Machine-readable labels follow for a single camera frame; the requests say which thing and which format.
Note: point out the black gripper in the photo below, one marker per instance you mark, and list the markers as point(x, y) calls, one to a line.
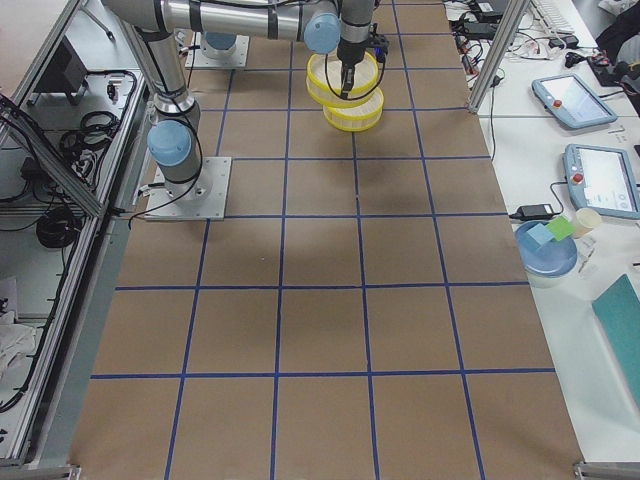
point(348, 52)

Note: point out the yellow steamer bottom layer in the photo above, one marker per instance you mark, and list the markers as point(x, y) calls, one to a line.
point(359, 118)

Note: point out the upper blue teach pendant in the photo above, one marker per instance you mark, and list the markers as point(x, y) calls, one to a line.
point(572, 102)

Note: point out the blue teach pendant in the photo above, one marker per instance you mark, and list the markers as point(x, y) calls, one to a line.
point(572, 102)
point(601, 178)

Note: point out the black power adapter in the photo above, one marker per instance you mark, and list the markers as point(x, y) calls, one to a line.
point(533, 212)

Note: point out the blue bowl with blocks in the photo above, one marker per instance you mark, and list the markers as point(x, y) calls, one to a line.
point(542, 254)

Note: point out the lower blue teach pendant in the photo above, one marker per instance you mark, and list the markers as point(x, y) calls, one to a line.
point(601, 178)

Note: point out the beige cup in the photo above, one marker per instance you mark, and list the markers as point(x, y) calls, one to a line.
point(585, 220)

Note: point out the teal notebook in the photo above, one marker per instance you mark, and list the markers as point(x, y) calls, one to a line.
point(617, 309)

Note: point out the white cloth bundle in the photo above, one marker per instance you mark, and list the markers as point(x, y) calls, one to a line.
point(17, 340)

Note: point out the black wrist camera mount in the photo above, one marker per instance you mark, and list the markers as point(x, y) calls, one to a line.
point(379, 45)

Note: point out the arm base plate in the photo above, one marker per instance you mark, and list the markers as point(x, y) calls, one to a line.
point(203, 56)
point(205, 200)

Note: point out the aluminium frame post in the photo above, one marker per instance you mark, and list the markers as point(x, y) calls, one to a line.
point(503, 38)

